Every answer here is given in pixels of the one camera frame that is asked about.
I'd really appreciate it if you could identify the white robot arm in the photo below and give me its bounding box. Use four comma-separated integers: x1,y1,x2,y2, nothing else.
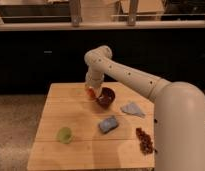
84,46,205,171

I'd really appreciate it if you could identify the grey blue cloth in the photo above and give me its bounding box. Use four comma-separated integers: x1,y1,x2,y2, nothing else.
120,102,145,118

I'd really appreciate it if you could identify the dark round bowl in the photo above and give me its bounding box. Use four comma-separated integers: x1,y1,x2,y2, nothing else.
96,87,115,108

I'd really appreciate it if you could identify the wooden shelf rail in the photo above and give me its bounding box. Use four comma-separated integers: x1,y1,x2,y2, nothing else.
0,0,205,31

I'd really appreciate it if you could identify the dark counter cabinet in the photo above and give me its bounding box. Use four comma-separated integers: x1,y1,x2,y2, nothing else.
0,29,205,94

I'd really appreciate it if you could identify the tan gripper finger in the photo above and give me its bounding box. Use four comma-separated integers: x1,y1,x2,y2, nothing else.
94,87,102,99

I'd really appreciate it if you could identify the blue sponge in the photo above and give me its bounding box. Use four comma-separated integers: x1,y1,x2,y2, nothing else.
98,116,119,134

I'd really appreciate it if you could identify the red orange apple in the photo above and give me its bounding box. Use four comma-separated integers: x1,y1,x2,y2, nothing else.
86,87,96,100

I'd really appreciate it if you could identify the wooden table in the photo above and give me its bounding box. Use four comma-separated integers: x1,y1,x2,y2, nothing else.
27,82,155,171

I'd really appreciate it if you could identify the dark grape bunch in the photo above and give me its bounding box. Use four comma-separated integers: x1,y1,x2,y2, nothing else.
136,128,154,155

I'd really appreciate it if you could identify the green plastic cup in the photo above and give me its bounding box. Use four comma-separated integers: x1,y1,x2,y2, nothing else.
56,127,72,144

